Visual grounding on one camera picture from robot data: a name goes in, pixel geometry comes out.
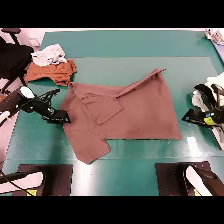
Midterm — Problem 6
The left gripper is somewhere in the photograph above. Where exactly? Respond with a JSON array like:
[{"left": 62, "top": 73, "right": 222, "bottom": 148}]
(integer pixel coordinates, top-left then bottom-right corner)
[{"left": 49, "top": 108, "right": 72, "bottom": 125}]

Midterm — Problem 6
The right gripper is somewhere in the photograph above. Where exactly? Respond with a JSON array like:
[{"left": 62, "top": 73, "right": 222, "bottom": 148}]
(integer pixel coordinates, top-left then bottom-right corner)
[{"left": 181, "top": 107, "right": 210, "bottom": 127}]

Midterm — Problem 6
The brown shirt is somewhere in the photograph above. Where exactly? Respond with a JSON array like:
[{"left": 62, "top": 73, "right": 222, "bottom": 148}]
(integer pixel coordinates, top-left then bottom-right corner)
[{"left": 60, "top": 68, "right": 183, "bottom": 165}]

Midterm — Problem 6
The orange garment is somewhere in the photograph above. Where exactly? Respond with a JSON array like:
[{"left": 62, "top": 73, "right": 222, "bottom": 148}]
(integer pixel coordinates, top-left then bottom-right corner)
[{"left": 24, "top": 59, "right": 78, "bottom": 87}]

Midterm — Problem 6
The grey garment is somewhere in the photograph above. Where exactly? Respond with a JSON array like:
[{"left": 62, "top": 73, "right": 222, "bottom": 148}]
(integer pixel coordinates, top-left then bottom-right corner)
[{"left": 31, "top": 43, "right": 68, "bottom": 67}]

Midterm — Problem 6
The black office chair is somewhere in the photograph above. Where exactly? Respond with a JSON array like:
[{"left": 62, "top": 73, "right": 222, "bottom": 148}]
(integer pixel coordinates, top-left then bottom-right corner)
[{"left": 0, "top": 27, "right": 35, "bottom": 95}]

